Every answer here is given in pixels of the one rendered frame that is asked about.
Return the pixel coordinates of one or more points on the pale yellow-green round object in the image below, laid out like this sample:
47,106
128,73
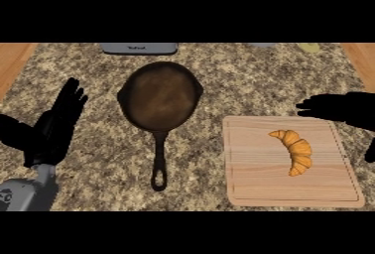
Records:
308,47

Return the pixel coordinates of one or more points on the pale wooden cutting board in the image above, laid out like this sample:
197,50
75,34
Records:
287,165

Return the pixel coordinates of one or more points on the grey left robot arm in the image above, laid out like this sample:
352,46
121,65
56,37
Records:
26,191

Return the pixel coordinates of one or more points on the golden croissant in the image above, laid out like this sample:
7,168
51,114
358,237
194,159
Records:
296,150

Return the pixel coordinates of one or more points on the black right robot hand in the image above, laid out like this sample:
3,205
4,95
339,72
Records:
348,109

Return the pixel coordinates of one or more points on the dark cast iron pan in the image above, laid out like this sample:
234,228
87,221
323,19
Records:
159,102

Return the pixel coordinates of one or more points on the grey-blue flat object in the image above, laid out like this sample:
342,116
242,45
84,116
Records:
261,44

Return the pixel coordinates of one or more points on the grey flat appliance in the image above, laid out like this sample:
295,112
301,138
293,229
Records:
138,48

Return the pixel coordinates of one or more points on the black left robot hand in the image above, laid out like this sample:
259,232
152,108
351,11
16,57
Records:
50,132

